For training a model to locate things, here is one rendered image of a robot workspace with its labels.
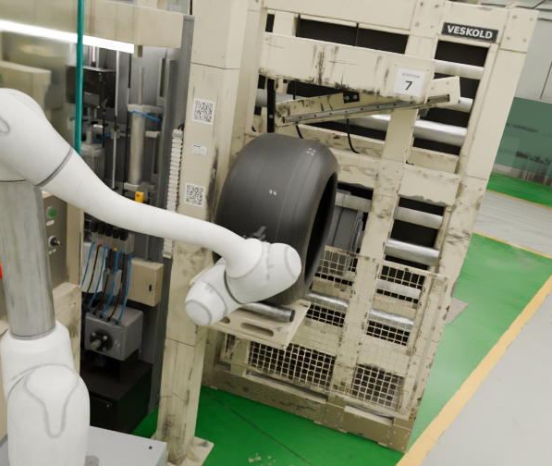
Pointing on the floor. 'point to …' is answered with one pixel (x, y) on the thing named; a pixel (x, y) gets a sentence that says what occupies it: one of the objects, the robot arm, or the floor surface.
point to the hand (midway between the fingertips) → (260, 235)
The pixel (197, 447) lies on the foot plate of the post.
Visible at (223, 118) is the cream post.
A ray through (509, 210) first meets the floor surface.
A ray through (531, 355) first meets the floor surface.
